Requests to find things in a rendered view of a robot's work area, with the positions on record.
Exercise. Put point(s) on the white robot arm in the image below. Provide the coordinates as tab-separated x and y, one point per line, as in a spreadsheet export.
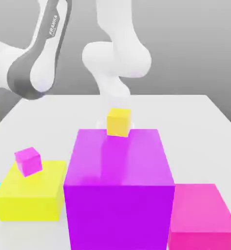
115	58

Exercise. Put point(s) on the small yellow cube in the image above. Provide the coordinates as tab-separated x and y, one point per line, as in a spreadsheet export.
118	122

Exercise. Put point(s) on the small magenta cube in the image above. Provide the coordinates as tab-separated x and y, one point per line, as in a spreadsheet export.
28	163

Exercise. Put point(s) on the large purple box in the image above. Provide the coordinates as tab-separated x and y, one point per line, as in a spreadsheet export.
119	195

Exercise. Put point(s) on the large yellow box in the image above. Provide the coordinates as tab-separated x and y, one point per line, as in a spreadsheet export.
29	197

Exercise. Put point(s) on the large pink box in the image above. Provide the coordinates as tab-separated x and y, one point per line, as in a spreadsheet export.
201	218

